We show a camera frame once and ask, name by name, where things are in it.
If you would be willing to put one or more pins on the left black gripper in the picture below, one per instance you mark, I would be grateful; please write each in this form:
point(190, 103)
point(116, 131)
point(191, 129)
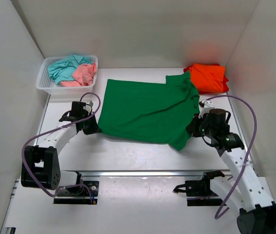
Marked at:
point(94, 128)

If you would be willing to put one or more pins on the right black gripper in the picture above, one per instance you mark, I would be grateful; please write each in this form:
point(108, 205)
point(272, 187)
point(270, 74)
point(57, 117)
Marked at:
point(192, 127)

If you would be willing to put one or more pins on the green polo shirt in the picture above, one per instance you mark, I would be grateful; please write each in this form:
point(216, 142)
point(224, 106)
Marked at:
point(150, 112)

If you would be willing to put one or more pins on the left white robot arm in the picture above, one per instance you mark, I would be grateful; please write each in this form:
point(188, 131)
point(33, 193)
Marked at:
point(43, 159)

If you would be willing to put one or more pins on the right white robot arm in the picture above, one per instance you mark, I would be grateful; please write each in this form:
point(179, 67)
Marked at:
point(253, 206)

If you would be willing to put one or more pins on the pink shirt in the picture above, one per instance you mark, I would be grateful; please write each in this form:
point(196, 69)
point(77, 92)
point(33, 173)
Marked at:
point(82, 76)

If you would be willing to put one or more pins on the red folded shirt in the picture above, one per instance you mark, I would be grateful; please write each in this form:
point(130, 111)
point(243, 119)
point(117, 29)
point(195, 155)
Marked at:
point(225, 84)

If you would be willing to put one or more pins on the light blue shirt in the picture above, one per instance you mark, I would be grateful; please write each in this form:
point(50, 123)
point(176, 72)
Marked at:
point(63, 69)

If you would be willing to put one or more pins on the white plastic basket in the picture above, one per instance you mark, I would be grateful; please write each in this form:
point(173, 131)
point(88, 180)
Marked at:
point(49, 86)

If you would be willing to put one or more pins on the orange folded shirt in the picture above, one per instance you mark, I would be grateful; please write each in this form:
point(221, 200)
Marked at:
point(208, 78)

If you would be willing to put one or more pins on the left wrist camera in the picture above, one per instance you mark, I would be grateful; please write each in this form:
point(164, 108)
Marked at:
point(88, 107)

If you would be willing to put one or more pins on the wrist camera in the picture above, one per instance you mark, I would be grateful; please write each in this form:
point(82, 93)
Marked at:
point(206, 104)
point(88, 107)

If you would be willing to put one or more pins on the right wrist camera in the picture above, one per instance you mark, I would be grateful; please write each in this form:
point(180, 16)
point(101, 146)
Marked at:
point(206, 104)

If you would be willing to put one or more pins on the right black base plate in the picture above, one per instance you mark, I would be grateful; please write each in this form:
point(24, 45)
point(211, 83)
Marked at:
point(199, 194)

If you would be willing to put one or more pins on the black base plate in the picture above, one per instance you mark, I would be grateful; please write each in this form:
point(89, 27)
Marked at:
point(199, 194)
point(80, 195)

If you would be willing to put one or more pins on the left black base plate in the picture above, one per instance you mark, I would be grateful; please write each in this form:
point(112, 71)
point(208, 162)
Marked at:
point(80, 195)

